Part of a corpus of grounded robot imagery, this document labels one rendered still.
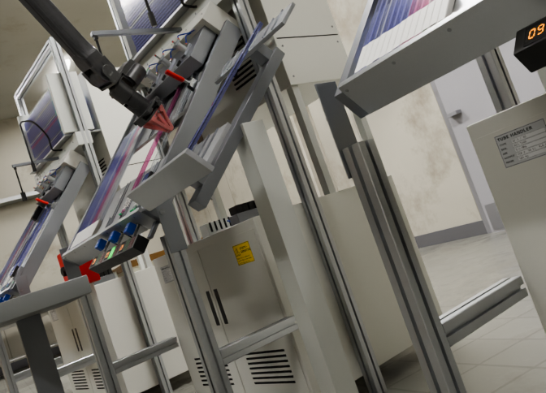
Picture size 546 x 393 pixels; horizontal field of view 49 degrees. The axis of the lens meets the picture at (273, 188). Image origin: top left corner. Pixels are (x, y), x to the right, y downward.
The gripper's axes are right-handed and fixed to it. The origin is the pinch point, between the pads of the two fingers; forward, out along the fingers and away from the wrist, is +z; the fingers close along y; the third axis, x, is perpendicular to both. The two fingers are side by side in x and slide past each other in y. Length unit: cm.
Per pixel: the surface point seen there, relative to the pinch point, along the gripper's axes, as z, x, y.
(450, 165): 259, -251, 153
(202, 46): -5.7, -27.2, -6.9
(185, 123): 1.1, 2.4, -10.5
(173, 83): -4.6, -21.9, 9.9
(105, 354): 34, 51, 60
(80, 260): 8, 30, 52
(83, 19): -61, -369, 475
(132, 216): 3.1, 31.6, -3.1
